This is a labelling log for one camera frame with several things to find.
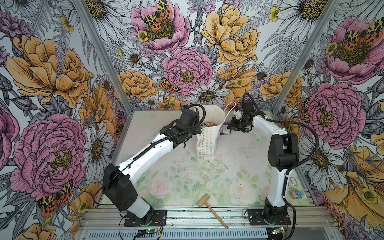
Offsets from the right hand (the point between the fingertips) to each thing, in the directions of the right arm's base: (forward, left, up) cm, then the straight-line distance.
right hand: (229, 130), depth 97 cm
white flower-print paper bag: (-12, +15, +5) cm, 20 cm away
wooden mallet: (-38, +18, -9) cm, 43 cm away
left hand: (-10, +21, +14) cm, 27 cm away
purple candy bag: (+2, +2, -2) cm, 3 cm away
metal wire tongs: (-31, -33, -11) cm, 46 cm away
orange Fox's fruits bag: (+1, +13, +5) cm, 14 cm away
